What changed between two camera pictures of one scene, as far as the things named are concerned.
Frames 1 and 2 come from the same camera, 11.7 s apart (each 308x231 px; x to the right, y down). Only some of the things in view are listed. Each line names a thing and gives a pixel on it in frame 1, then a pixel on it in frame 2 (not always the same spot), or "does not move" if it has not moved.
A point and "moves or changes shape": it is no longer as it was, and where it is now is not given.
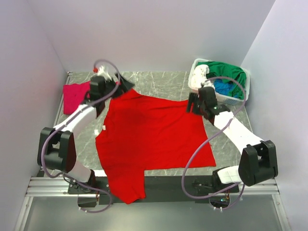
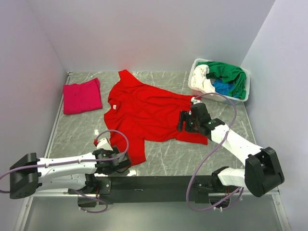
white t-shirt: (198, 79) does not move
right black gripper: (194, 98) -> (185, 116)
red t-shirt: (140, 133) moves or changes shape
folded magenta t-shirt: (74, 95) does not move
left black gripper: (123, 87) -> (115, 150)
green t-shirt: (235, 74) does not move
